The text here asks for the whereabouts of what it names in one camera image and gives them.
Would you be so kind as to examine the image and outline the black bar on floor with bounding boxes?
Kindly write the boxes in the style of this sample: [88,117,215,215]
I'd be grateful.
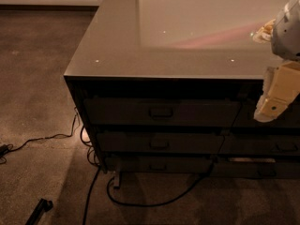
[25,199,53,225]

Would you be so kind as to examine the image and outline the black power adapter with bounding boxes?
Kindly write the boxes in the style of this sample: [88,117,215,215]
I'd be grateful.
[0,144,9,157]

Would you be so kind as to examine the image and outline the black cable along cabinet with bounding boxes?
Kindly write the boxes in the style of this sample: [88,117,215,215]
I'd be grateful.
[80,125,102,225]

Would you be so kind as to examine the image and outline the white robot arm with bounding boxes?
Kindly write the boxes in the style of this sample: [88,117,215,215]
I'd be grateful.
[253,0,300,123]

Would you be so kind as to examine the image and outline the thick black floor cable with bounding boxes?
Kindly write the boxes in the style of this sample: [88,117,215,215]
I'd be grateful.
[106,164,215,208]

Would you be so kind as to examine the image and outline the dark cabinet with glossy top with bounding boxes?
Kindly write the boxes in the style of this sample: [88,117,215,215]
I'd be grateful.
[64,0,299,176]

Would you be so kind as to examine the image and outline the drawer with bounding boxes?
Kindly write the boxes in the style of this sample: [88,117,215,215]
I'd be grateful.
[219,134,300,156]
[83,97,240,127]
[234,101,300,128]
[105,157,212,173]
[97,132,223,154]
[211,158,300,179]

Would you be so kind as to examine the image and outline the thin black floor cable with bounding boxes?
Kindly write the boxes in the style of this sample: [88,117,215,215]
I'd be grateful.
[0,107,79,165]

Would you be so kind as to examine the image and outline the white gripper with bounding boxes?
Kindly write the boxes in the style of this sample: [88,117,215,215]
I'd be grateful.
[252,19,300,118]

